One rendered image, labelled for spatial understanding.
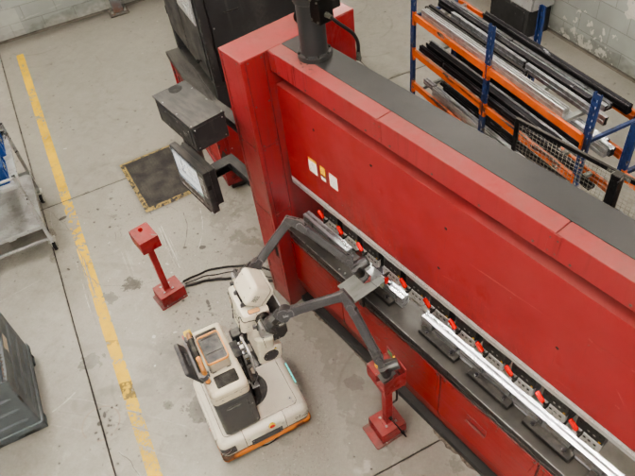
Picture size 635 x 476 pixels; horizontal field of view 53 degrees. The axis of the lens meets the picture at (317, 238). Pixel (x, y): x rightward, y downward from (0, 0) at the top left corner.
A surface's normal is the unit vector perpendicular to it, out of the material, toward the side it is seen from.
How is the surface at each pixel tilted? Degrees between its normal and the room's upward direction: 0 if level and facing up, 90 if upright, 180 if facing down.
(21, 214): 0
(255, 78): 90
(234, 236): 0
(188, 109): 0
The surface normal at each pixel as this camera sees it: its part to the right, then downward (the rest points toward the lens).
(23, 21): 0.44, 0.62
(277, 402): -0.10, -0.68
